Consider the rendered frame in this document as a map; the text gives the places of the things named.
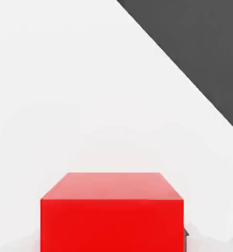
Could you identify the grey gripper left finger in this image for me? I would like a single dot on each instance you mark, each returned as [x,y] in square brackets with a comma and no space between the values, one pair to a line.
[32,245]

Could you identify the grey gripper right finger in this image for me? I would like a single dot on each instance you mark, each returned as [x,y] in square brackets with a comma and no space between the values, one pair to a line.
[186,239]

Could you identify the small red cube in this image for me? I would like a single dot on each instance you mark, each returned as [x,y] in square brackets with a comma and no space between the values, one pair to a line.
[112,220]

